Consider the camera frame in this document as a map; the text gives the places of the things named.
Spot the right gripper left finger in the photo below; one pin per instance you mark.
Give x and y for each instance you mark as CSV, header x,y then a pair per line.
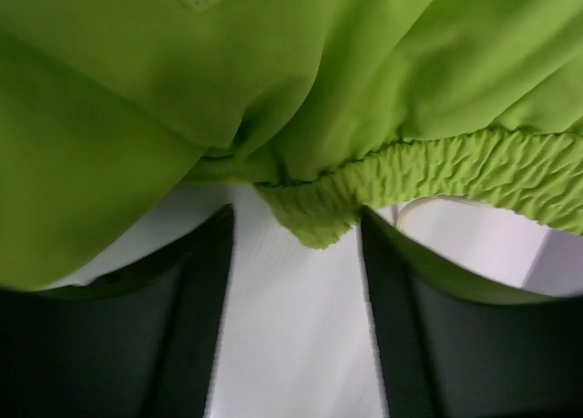
x,y
139,341

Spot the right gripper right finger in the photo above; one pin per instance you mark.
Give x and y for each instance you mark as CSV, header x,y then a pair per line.
x,y
451,343

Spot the lime green shorts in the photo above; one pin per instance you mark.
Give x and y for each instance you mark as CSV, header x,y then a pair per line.
x,y
323,106

